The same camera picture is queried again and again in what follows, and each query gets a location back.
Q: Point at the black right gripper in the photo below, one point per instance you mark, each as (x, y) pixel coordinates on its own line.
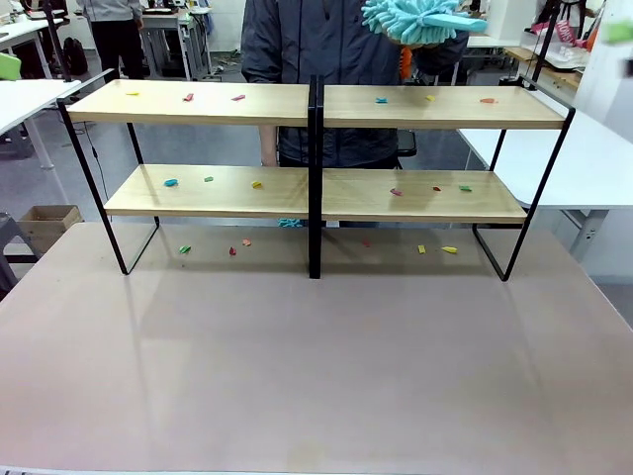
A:
(628, 69)

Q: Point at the teal microfiber duster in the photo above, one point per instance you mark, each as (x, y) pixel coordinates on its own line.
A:
(420, 22)

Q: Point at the person's right forearm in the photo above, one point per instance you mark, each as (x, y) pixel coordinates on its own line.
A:
(268, 146)

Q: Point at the person's left hand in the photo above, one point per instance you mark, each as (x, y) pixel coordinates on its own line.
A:
(420, 44)

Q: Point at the white partition panel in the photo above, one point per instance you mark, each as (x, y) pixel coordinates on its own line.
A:
(605, 84)

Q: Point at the pink banner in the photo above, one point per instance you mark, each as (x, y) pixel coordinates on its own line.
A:
(565, 32)

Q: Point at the black stand pole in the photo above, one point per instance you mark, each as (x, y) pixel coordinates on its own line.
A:
(544, 44)
(55, 39)

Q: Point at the wooden workbench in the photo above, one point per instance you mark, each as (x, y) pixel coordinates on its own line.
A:
(549, 66)

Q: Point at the white office table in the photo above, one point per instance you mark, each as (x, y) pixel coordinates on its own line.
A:
(25, 99)
(583, 163)

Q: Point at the two-tier wooden shelf rack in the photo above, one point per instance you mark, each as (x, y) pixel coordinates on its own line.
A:
(445, 113)
(188, 110)

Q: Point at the black office chair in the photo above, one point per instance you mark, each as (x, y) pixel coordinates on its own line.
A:
(408, 146)

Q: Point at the person in dark jacket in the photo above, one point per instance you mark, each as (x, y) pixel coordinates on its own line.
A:
(321, 44)

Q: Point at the teal fluffy cloth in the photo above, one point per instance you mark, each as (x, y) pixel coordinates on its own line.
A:
(290, 223)

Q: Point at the grey metal desk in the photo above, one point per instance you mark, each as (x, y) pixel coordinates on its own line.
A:
(170, 29)

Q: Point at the bystander in grey top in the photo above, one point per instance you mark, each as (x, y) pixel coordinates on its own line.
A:
(116, 34)

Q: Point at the black backpack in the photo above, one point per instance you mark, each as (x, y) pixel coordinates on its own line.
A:
(75, 57)

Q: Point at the cardboard box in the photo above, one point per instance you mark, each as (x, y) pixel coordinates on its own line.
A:
(47, 222)

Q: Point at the green chair back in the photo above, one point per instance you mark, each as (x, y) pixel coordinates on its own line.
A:
(9, 66)

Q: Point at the dark grey stool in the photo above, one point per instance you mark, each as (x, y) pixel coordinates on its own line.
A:
(12, 247)

